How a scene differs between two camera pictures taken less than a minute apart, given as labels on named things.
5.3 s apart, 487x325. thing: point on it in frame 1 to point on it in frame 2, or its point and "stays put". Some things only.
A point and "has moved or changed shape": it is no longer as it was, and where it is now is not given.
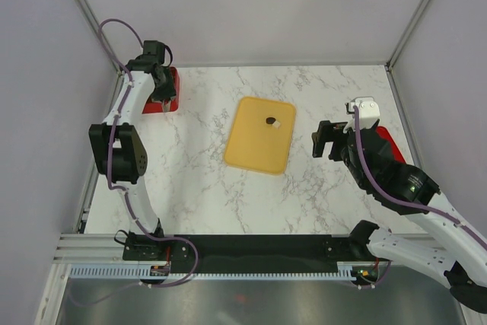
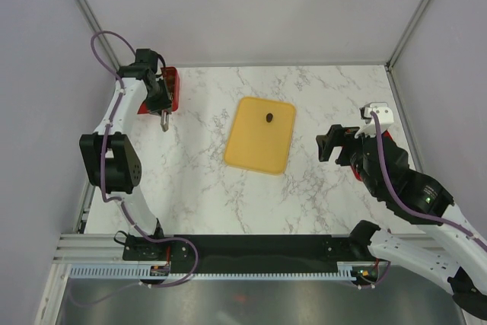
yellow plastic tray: x=260 y=135 stays put
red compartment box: x=153 y=107 stays put
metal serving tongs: x=167 y=107 has moved or changed shape
